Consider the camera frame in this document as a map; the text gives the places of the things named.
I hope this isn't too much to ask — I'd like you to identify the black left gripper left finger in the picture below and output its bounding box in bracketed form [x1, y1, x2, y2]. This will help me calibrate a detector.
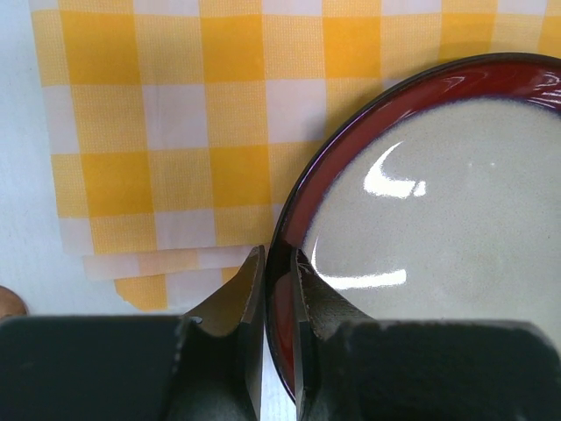
[1, 246, 266, 420]

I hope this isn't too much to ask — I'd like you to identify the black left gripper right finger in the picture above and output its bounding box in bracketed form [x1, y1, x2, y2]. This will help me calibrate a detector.
[290, 250, 552, 420]

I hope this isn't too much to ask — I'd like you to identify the red rimmed cream plate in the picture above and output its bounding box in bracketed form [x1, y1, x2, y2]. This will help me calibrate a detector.
[266, 53, 560, 392]

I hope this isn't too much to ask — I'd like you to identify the copper spoon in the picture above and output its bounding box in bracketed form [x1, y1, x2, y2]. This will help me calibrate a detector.
[0, 286, 28, 319]

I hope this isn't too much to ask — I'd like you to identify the yellow white checkered cloth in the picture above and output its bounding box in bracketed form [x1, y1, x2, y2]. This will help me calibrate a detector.
[30, 1, 560, 310]

